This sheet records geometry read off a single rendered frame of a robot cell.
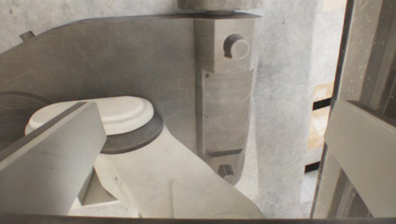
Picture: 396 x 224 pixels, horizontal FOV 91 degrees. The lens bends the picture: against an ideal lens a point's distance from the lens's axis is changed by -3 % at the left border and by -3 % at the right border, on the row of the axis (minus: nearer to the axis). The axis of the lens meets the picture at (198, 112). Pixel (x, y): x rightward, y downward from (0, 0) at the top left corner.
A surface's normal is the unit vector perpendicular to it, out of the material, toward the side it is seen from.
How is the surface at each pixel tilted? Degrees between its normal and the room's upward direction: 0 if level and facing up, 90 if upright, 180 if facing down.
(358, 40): 0
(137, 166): 90
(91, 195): 90
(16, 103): 0
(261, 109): 0
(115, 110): 90
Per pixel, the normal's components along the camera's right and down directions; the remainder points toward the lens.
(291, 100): 0.18, 0.50
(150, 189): -0.02, -0.86
